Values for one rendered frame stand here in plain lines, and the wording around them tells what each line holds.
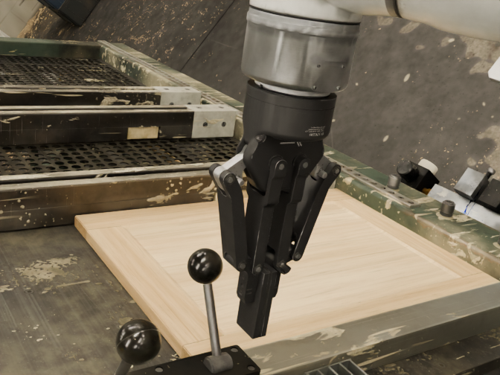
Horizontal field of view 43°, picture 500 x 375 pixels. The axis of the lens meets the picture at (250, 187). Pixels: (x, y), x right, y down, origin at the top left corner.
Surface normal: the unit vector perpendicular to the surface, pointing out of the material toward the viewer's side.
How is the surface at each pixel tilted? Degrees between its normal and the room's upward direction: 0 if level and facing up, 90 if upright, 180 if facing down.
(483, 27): 94
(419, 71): 0
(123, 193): 90
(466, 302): 56
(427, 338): 90
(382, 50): 0
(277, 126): 51
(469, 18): 87
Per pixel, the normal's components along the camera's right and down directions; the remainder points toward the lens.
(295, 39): -0.18, 0.32
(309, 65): 0.11, 0.36
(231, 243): -0.84, 0.29
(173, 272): 0.14, -0.93
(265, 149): 0.54, 0.36
